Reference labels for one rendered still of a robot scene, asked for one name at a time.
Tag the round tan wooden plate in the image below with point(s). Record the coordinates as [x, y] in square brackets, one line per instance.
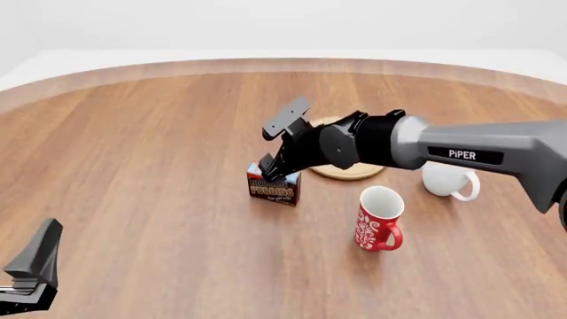
[350, 172]

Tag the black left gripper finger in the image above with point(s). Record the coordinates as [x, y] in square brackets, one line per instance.
[40, 256]

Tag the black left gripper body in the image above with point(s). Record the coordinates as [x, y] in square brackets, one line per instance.
[35, 299]

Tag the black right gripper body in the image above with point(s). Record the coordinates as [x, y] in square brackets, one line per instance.
[301, 146]

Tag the chocolate pudding box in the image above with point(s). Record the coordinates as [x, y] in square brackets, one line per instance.
[274, 191]

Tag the red mug with white pattern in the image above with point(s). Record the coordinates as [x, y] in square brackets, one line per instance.
[376, 219]

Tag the plain white mug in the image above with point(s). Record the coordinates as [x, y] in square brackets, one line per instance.
[443, 182]

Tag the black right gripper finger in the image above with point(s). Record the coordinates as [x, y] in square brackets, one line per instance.
[283, 166]
[266, 162]

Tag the grey and black right robot arm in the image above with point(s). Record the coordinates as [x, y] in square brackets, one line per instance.
[465, 146]

